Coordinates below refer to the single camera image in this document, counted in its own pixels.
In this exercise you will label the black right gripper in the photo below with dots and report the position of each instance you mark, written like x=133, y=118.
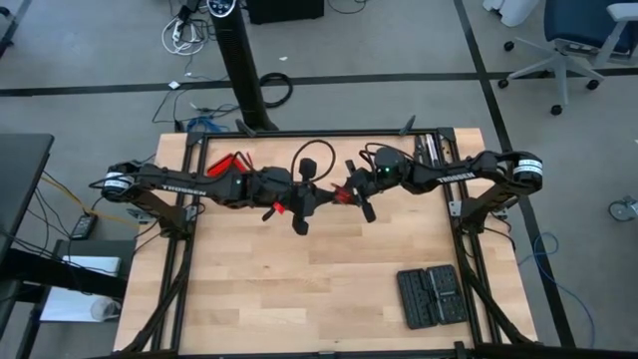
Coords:
x=375, y=178

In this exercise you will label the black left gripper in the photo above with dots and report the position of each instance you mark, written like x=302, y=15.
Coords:
x=271, y=188

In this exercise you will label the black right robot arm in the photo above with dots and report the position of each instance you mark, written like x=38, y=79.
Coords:
x=453, y=177

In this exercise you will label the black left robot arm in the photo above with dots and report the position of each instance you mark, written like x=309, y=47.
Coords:
x=184, y=188

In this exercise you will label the red tape tag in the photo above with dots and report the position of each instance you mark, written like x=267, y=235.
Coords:
x=278, y=207

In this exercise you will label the black pliers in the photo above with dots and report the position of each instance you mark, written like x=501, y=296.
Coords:
x=419, y=144

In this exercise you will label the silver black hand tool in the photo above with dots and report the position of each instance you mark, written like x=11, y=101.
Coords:
x=432, y=147

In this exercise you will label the red plastic bin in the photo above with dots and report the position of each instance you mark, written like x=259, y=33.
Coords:
x=222, y=164

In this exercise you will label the black open tool case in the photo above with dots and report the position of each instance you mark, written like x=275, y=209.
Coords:
x=431, y=296

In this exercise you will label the black tower fan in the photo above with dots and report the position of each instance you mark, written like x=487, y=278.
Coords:
x=239, y=60

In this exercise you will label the small white floor scrap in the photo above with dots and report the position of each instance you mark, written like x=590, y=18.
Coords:
x=173, y=85

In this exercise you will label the black floor box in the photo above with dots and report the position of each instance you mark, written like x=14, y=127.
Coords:
x=284, y=10

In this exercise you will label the black side table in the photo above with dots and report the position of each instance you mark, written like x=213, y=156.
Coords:
x=90, y=247

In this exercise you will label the black power adapter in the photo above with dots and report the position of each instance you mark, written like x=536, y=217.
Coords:
x=84, y=227

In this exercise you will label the clear plastic cup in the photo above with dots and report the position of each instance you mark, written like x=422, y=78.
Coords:
x=104, y=309

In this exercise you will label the white box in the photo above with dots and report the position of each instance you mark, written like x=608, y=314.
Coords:
x=85, y=264

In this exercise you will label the grey caster wheel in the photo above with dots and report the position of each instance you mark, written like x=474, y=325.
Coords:
x=623, y=209

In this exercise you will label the blue grey office chair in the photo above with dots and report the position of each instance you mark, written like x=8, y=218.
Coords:
x=583, y=20

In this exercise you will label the black desk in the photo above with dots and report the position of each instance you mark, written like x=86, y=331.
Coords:
x=20, y=174

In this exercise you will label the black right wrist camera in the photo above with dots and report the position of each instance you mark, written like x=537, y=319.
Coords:
x=389, y=157

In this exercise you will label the black frame clamp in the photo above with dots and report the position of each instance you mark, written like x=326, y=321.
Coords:
x=408, y=124

